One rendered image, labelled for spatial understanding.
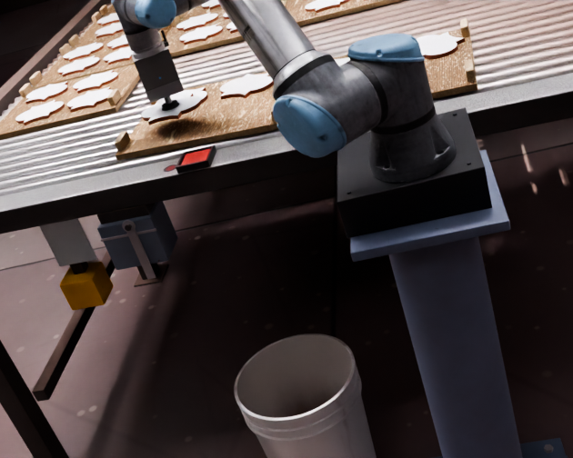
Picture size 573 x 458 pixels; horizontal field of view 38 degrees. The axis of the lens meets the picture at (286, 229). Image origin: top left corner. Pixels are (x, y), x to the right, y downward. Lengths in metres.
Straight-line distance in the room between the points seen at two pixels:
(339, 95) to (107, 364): 1.88
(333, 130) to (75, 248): 0.90
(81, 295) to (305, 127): 0.93
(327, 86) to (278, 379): 1.05
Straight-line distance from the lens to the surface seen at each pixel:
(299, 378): 2.19
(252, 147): 1.81
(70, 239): 2.00
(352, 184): 1.47
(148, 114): 1.99
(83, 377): 2.99
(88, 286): 2.03
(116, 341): 3.09
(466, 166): 1.43
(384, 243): 1.42
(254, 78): 2.12
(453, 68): 1.87
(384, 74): 1.35
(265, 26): 1.36
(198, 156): 1.82
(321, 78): 1.31
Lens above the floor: 1.62
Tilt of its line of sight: 29 degrees down
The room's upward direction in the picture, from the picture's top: 19 degrees counter-clockwise
